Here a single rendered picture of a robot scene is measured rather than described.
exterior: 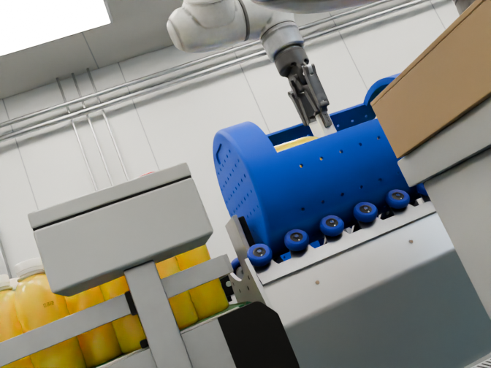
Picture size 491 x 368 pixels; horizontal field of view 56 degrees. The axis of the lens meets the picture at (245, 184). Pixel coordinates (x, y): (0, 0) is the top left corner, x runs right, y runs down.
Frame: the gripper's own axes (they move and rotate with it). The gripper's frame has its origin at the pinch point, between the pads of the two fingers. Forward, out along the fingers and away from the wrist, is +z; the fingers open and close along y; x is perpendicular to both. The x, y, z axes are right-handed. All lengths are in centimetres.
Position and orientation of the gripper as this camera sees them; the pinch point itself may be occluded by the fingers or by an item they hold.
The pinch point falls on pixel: (324, 132)
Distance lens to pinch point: 105.2
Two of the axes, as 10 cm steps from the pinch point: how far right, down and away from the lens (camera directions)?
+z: 3.8, 9.1, -1.9
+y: -1.8, 2.7, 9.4
